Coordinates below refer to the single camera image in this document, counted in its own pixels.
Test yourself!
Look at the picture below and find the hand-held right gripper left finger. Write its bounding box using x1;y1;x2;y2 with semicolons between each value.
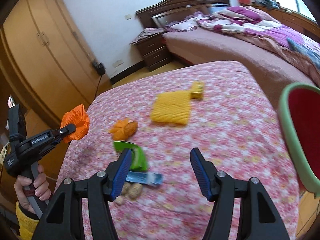
32;149;132;240

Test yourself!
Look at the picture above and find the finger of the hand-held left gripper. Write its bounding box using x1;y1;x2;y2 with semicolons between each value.
51;124;77;143

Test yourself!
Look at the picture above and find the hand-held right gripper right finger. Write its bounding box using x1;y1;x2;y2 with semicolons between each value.
190;148;290;240

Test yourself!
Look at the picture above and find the orange foam net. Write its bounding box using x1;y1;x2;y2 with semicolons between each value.
60;104;90;144

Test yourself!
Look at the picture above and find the green snack packet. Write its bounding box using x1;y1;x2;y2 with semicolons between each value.
113;141;149;172

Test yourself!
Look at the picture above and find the blue plastic wrapper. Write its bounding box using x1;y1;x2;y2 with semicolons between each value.
125;172;164;187

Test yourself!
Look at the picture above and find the large yellow foam net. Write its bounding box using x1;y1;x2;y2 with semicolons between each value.
150;91;192;126

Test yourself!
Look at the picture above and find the small yellow box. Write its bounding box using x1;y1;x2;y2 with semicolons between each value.
190;81;205;100

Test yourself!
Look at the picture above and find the red bucket with green rim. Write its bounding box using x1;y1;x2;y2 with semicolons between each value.
278;82;320;200

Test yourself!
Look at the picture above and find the person's left forearm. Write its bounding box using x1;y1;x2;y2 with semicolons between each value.
15;200;40;240

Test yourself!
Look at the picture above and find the person's left hand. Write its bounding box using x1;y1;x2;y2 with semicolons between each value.
14;164;52;214

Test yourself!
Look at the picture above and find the black plug adapter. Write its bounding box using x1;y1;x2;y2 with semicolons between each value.
91;60;106;75

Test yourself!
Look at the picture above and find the wooden wardrobe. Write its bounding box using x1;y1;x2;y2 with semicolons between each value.
0;0;113;130

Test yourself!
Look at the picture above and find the dark wooden nightstand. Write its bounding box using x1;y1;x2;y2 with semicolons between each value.
130;31;172;72

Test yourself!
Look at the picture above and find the pale folded cloth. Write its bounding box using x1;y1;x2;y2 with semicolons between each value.
130;27;167;45

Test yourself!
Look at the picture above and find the bed with brown sheet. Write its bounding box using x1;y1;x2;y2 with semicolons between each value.
162;27;317;105

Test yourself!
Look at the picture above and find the ruffled white pillow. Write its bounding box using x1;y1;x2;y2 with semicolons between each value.
166;12;200;32

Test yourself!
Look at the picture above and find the blue plaid shirt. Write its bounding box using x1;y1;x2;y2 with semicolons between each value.
286;37;320;68

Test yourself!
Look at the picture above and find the dark wooden headboard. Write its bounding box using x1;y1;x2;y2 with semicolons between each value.
136;0;230;29

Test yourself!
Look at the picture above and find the low wooden cabinet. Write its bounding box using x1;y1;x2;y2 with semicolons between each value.
250;2;320;38

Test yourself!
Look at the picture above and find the blue clothes pile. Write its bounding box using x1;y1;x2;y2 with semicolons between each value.
260;0;280;9

